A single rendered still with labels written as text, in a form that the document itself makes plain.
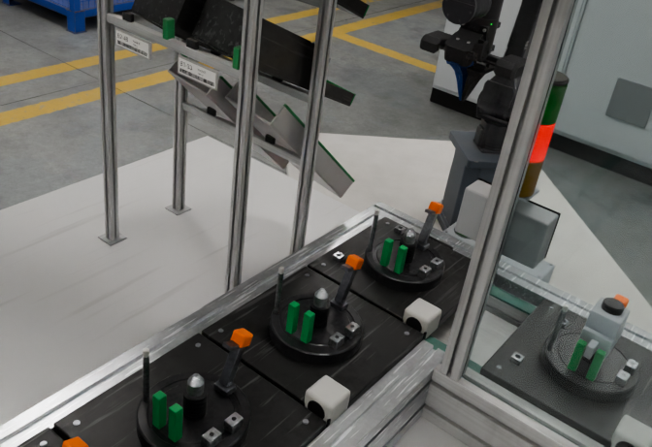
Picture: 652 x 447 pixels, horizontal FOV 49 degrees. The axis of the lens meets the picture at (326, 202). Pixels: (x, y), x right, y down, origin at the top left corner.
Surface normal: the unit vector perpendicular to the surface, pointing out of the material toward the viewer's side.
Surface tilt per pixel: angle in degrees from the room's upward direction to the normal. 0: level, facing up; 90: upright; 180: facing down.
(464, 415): 90
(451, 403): 90
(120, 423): 0
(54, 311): 0
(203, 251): 0
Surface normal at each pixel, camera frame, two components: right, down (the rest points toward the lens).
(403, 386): 0.12, -0.86
